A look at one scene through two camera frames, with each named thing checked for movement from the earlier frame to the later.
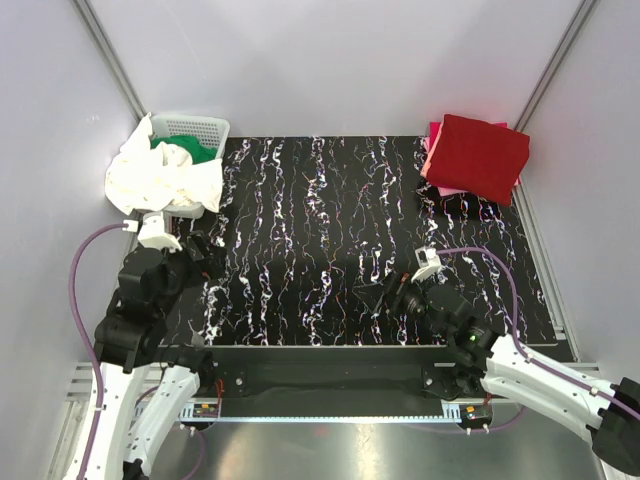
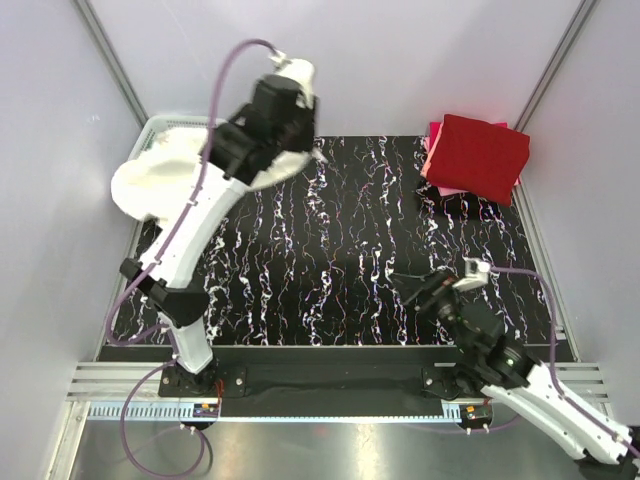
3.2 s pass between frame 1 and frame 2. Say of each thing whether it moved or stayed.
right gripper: moved
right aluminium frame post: stayed
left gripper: moved
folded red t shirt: stayed
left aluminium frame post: stayed
